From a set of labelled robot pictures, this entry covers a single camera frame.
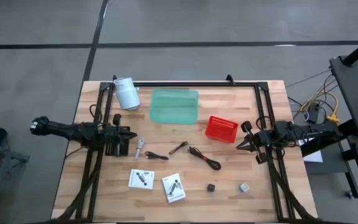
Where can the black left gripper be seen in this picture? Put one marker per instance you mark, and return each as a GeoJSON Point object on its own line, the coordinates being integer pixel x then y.
{"type": "Point", "coordinates": [117, 146]}

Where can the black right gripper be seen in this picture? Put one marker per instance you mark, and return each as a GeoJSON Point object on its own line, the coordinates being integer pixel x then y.
{"type": "Point", "coordinates": [259, 141]}

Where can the red plastic mesh basket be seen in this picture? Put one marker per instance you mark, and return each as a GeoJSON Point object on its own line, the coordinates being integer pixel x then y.
{"type": "Point", "coordinates": [222, 129]}

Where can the black cube charger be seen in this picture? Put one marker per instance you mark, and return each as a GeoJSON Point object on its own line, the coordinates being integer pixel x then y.
{"type": "Point", "coordinates": [210, 187]}

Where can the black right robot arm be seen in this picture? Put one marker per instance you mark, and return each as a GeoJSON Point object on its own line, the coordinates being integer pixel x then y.
{"type": "Point", "coordinates": [309, 129]}

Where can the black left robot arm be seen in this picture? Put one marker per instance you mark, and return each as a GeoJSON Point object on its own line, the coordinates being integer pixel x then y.
{"type": "Point", "coordinates": [64, 129]}

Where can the teal translucent plastic bin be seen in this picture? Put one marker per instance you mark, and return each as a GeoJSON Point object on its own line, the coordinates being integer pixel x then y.
{"type": "Point", "coordinates": [174, 107]}

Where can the white cylindrical container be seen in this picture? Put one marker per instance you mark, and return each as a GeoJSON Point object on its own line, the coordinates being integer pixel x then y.
{"type": "Point", "coordinates": [126, 95]}

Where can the grey cube charger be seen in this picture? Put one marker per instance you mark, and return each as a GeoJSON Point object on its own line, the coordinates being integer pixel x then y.
{"type": "Point", "coordinates": [244, 187]}

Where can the white square product box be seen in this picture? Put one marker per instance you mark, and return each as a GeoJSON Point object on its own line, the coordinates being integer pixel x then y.
{"type": "Point", "coordinates": [135, 180]}

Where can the white paper sheet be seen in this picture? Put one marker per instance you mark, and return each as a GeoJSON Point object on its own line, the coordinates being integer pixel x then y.
{"type": "Point", "coordinates": [314, 157]}

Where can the black power adapter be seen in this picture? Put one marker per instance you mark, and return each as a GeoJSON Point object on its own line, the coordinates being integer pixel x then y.
{"type": "Point", "coordinates": [314, 115]}

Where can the white oblong product box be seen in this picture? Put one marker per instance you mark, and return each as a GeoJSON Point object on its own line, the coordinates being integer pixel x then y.
{"type": "Point", "coordinates": [179, 194]}

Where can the grey side desk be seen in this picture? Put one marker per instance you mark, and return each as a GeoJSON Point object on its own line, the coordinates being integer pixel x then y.
{"type": "Point", "coordinates": [353, 93]}

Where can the black aluminium table frame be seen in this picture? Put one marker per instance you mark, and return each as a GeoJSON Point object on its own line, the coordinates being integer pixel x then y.
{"type": "Point", "coordinates": [197, 84]}

